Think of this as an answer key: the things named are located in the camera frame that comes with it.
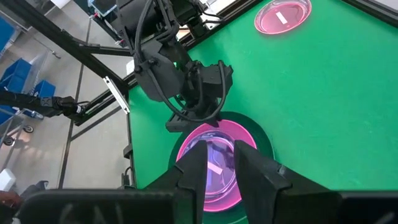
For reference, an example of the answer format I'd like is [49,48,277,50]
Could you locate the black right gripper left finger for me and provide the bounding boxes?
[146,139,208,224]

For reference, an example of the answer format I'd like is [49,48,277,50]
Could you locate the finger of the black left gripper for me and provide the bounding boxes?
[165,108,220,133]

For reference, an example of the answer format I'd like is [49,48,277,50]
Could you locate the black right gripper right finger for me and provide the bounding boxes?
[233,139,341,224]

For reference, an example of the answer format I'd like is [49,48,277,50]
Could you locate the pink translucent small plate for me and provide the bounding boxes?
[254,0,313,35]
[183,129,246,203]

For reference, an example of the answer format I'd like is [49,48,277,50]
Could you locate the solid pink plastic plate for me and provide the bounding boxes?
[175,119,258,213]

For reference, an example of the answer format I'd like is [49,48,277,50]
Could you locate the green table mat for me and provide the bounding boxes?
[127,0,398,224]

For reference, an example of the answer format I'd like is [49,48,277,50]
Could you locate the blue storage bin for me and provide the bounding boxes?
[0,58,34,94]
[0,17,16,52]
[0,105,16,125]
[32,80,57,99]

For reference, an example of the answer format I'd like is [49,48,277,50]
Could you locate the black horizontal rod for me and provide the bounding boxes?
[0,91,91,119]

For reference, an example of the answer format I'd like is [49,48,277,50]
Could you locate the white box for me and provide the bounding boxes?
[0,167,17,192]

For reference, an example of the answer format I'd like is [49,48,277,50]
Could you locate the person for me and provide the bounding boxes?
[0,190,22,218]

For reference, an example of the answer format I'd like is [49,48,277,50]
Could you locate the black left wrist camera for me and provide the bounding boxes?
[198,62,234,94]

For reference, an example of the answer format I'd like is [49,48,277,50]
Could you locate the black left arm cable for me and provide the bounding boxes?
[132,0,228,124]

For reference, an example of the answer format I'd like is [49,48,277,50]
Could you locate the silver metal bracket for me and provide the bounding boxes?
[103,76,131,115]

